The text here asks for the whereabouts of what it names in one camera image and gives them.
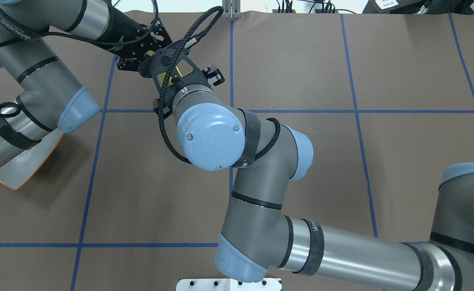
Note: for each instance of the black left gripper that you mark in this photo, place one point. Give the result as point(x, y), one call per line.
point(124, 29)

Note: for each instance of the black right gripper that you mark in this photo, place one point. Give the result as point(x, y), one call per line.
point(217, 76)

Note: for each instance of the bright yellow-green banana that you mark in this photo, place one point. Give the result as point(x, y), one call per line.
point(175, 74)

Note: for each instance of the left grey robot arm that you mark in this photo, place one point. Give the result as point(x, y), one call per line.
point(52, 96)

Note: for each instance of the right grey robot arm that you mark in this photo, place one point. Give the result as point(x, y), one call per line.
point(256, 236)

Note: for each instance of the grey square plate orange rim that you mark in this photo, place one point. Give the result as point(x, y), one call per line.
point(23, 167)

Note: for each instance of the aluminium frame post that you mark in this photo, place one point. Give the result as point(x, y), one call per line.
point(231, 9)

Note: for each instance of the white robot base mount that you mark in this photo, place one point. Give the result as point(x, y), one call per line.
point(228, 284)

